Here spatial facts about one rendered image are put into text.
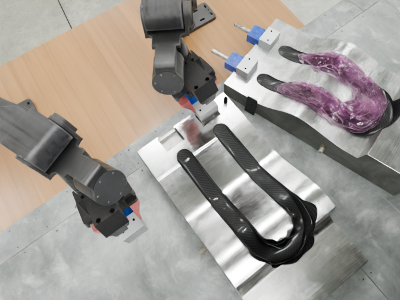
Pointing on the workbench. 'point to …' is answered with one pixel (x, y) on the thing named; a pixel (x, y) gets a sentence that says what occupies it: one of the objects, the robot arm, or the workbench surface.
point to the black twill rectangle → (250, 105)
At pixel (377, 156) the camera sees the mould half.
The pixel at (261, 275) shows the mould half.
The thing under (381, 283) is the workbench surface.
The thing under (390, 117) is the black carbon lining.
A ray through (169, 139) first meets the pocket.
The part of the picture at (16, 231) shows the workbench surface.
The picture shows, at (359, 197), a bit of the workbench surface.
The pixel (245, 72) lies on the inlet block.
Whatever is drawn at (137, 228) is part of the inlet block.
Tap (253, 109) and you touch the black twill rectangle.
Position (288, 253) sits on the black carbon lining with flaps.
